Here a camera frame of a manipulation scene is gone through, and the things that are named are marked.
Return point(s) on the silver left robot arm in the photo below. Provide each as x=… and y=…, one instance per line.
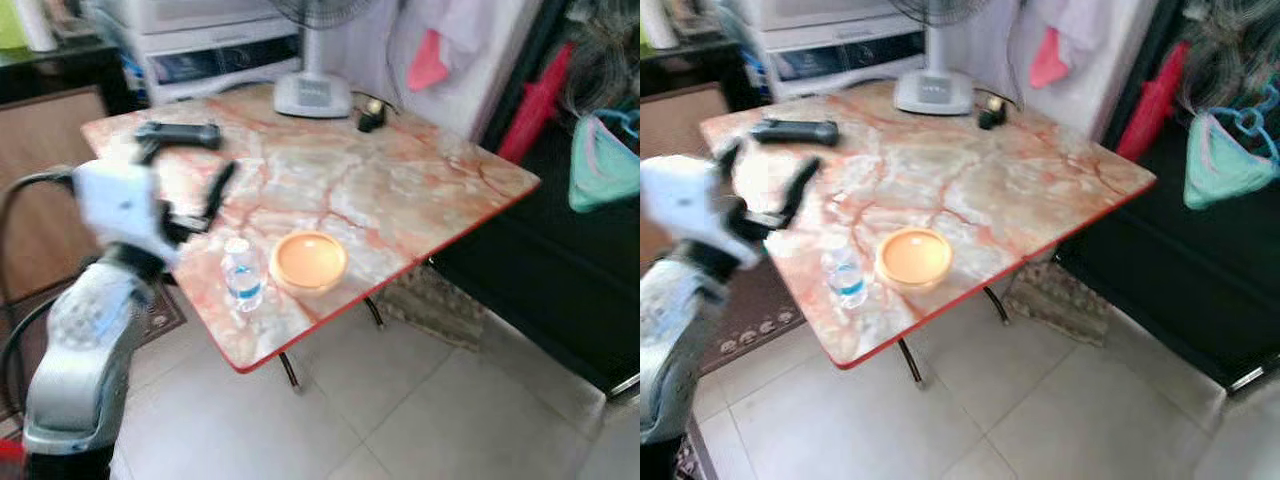
x=675, y=340
x=85, y=350

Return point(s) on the black remote controller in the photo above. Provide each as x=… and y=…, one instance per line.
x=797, y=131
x=180, y=134

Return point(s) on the brown wooden cabinet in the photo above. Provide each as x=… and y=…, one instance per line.
x=680, y=120
x=40, y=135

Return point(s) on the clear plastic water bottle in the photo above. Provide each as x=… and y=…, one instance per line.
x=846, y=276
x=242, y=278

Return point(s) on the orange plastic bowl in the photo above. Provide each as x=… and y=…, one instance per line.
x=308, y=262
x=914, y=258

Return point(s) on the blue clothes hanger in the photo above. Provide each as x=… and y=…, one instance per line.
x=625, y=122
x=1255, y=125

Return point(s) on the green hanging cloth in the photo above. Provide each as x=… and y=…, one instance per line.
x=1225, y=165
x=600, y=170

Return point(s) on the white standing fan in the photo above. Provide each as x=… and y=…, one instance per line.
x=312, y=95
x=932, y=92

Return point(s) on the white paper roll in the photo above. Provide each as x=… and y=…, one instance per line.
x=36, y=25
x=657, y=22

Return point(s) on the small black adapter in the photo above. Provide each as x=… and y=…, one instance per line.
x=371, y=115
x=992, y=113

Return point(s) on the marble pattern folding table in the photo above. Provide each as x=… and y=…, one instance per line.
x=1020, y=185
x=400, y=190

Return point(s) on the red folded umbrella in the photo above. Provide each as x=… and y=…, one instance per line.
x=535, y=105
x=1152, y=103

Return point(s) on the grey patterned rug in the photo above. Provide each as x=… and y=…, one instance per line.
x=435, y=305
x=1050, y=300

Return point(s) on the pink hanging cloth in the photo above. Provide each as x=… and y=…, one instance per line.
x=428, y=62
x=1048, y=60

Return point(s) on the white hanging cloth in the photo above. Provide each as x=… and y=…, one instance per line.
x=480, y=70
x=1105, y=60

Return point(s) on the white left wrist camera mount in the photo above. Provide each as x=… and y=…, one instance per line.
x=680, y=200
x=118, y=205

